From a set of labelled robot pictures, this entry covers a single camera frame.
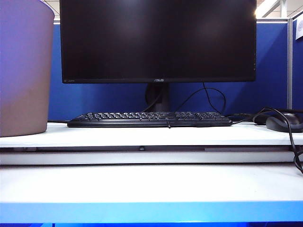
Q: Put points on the black computer keyboard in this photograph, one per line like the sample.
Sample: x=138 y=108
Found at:
x=146 y=119

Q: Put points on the white paper wall sign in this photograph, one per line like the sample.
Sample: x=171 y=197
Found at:
x=299 y=29

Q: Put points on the fluorescent ceiling light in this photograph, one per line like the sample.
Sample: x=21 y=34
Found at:
x=268 y=8

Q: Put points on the black monitor stand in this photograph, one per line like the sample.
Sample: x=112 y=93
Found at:
x=158 y=97

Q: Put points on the grey metal partition post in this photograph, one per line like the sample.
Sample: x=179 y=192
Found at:
x=289 y=71

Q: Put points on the pink plastic trash can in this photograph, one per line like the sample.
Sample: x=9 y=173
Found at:
x=23 y=71

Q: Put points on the grey metal desk rail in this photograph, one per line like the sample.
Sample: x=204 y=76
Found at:
x=94 y=149

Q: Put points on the blue office partition panel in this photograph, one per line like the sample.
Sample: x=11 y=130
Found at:
x=298 y=75
x=94 y=94

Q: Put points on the black computer mouse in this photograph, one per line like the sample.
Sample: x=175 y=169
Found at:
x=281 y=123

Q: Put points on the black ASUS computer monitor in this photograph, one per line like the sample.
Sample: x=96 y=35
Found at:
x=156 y=40

